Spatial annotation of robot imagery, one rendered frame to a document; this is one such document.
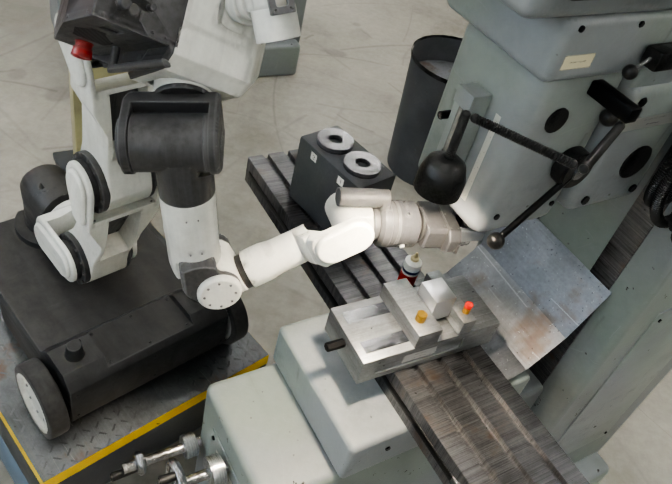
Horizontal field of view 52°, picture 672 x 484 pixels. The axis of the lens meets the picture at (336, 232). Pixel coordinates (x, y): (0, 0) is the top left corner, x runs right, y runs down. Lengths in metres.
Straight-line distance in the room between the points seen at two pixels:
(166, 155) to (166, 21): 0.19
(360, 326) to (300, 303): 1.36
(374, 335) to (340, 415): 0.18
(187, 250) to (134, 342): 0.71
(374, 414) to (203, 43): 0.83
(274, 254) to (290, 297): 1.55
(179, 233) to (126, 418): 0.89
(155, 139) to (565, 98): 0.60
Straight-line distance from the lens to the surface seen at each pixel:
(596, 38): 1.01
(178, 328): 1.87
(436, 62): 3.55
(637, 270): 1.58
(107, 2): 1.00
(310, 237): 1.21
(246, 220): 3.06
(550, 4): 0.89
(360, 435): 1.46
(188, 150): 1.04
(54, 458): 1.90
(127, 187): 1.58
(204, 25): 1.07
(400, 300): 1.44
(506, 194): 1.15
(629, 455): 2.87
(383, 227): 1.23
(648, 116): 1.26
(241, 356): 2.06
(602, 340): 1.69
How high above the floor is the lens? 2.05
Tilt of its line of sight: 41 degrees down
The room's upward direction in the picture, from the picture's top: 16 degrees clockwise
